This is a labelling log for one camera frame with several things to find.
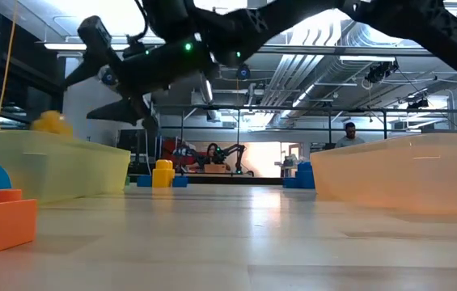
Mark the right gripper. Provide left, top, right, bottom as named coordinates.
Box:
left=64, top=15, right=217, bottom=130

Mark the red background machine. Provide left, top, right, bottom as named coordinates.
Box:
left=159, top=137, right=197, bottom=171

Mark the large yellow toy block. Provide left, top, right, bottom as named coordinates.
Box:
left=151, top=158, right=176, bottom=189
left=29, top=109, right=74, bottom=137

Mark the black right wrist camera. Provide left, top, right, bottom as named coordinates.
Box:
left=142, top=0, right=199, bottom=44

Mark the black metal rig frame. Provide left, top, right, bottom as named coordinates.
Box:
left=125, top=172, right=315, bottom=187

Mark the round blue ceiling device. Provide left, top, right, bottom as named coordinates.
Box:
left=100, top=66, right=119, bottom=86
left=235, top=62, right=252, bottom=81

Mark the black ceiling camera rig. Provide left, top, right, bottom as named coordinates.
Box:
left=407, top=96, right=430, bottom=110
left=364, top=60, right=400, bottom=85

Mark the brown cardboard box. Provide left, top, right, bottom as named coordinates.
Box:
left=203, top=163, right=227, bottom=175

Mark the orange translucent plastic bin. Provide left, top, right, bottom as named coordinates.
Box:
left=310, top=133, right=457, bottom=217

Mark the small orange toy block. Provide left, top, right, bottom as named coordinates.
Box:
left=0, top=187, right=38, bottom=262

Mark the person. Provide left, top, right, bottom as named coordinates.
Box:
left=334, top=121, right=367, bottom=149
left=199, top=141, right=232, bottom=171

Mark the long ceiling light strip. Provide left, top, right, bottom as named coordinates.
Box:
left=43, top=41, right=88, bottom=52

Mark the yellow translucent plastic bin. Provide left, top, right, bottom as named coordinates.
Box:
left=0, top=128, right=132, bottom=205

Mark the black background workbench frame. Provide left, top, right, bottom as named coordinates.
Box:
left=153, top=103, right=457, bottom=141

